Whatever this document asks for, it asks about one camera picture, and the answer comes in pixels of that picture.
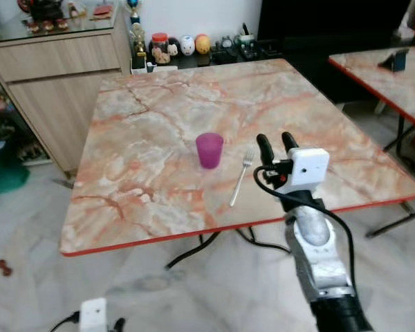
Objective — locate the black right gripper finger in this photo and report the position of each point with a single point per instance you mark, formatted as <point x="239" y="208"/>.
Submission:
<point x="265" y="149"/>
<point x="290" y="142"/>

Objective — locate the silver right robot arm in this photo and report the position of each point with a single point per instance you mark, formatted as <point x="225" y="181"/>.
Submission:
<point x="315" y="249"/>

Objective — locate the silver metal fork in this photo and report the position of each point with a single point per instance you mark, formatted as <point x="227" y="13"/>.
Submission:
<point x="239" y="183"/>

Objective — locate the purple plastic cup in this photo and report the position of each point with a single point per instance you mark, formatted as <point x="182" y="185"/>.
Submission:
<point x="209" y="152"/>

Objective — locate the black low console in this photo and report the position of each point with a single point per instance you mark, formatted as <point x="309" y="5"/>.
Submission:
<point x="311" y="69"/>

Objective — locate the mug with utensils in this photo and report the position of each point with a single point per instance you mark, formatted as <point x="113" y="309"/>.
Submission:
<point x="247" y="40"/>

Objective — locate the black metal table legs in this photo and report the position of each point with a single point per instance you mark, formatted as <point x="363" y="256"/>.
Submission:
<point x="400" y="135"/>

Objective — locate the marble pattern folding table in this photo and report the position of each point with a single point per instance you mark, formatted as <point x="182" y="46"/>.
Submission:
<point x="145" y="152"/>

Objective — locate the yellow egg figurine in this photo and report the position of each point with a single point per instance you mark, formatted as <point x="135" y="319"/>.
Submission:
<point x="203" y="44"/>

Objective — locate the marble pattern table red edge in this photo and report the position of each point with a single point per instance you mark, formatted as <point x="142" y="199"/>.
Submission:
<point x="401" y="86"/>

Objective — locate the small brown floor object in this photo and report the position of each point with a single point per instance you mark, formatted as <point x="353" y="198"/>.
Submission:
<point x="4" y="268"/>

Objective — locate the white egg figurine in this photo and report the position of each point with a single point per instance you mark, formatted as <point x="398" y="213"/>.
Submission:
<point x="187" y="45"/>

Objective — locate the dark phone stand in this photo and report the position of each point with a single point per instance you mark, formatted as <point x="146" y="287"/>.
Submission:
<point x="395" y="61"/>

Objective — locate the dark egg figurine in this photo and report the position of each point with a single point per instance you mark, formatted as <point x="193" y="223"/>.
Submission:
<point x="173" y="48"/>

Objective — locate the red lid snack jar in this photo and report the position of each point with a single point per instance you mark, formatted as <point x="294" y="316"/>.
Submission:
<point x="159" y="48"/>

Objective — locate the gold trophy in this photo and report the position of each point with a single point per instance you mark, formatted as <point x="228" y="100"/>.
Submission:
<point x="137" y="38"/>

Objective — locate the green cloth bundle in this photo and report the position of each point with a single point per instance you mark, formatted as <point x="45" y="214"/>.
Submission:
<point x="3" y="173"/>

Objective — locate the small red tray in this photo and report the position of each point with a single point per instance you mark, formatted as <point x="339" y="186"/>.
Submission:
<point x="102" y="12"/>

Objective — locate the light wooden cabinet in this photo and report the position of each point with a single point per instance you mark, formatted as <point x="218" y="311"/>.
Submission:
<point x="55" y="90"/>

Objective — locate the dark red ornament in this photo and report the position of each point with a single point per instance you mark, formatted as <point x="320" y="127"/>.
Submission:
<point x="45" y="8"/>

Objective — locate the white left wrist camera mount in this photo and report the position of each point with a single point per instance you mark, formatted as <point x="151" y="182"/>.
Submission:
<point x="93" y="315"/>

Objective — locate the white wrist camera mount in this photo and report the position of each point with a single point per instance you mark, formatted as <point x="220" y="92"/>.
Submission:
<point x="310" y="166"/>
<point x="93" y="315"/>

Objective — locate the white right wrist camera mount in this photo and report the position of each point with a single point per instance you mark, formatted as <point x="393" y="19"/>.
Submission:
<point x="310" y="166"/>

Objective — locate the dark metal table leg frame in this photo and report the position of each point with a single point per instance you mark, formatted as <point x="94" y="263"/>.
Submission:
<point x="187" y="257"/>

